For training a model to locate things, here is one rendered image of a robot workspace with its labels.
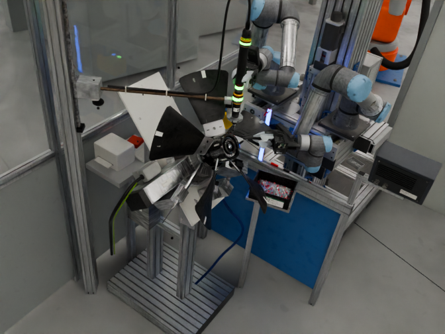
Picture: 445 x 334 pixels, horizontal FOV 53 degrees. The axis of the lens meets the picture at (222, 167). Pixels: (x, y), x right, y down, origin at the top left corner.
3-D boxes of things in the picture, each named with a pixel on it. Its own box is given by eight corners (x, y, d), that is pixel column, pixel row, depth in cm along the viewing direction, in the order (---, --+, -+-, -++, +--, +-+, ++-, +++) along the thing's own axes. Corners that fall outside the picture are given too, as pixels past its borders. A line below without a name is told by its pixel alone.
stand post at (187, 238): (175, 303, 269) (182, 191, 213) (185, 293, 275) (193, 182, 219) (181, 307, 268) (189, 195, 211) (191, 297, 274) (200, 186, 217)
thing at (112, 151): (89, 162, 231) (87, 144, 224) (112, 148, 242) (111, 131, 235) (113, 175, 224) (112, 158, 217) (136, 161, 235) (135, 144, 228)
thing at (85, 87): (74, 99, 186) (72, 81, 180) (78, 91, 191) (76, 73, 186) (99, 101, 186) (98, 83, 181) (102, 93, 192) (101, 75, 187)
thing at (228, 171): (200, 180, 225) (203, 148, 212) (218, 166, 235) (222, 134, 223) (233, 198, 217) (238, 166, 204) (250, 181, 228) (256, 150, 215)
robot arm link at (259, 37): (265, 78, 267) (281, 12, 217) (240, 75, 267) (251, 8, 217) (266, 62, 272) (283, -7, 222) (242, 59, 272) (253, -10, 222)
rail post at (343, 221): (307, 303, 279) (340, 214, 231) (310, 299, 282) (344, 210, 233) (313, 306, 278) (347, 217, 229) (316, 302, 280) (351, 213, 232)
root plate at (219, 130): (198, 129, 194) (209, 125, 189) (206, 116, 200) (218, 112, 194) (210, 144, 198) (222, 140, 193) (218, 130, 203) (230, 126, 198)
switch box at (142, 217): (127, 217, 236) (126, 186, 222) (139, 208, 242) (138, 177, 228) (148, 230, 230) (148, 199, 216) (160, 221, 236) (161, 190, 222)
